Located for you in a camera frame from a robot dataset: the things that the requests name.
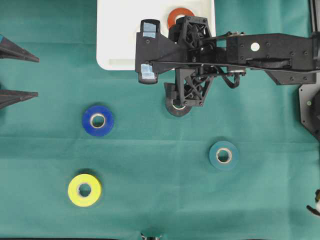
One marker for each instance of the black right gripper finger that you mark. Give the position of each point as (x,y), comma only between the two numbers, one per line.
(175,32)
(174,97)

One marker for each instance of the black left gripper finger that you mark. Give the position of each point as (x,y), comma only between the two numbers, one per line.
(10,97)
(10,50)

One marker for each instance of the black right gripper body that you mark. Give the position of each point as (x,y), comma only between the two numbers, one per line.
(205,61)

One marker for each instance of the orange tape roll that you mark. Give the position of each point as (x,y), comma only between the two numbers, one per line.
(180,11)

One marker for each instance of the black tape roll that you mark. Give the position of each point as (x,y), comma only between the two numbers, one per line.
(175,108)

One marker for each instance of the white plastic case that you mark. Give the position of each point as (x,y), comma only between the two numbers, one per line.
(118,22)

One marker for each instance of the teal green tape roll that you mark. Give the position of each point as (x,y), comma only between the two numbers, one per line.
(223,155)

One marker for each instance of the blue tape roll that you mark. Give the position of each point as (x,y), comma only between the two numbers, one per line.
(98,120)

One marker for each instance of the yellow tape roll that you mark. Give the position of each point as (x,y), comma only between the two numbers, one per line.
(84,190)

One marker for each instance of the green table cloth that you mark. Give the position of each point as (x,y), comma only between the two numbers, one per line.
(154,168)

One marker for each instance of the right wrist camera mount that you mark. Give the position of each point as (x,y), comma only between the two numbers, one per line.
(156,54)

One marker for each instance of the black and white cable clip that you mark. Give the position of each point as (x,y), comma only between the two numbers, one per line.
(315,211)

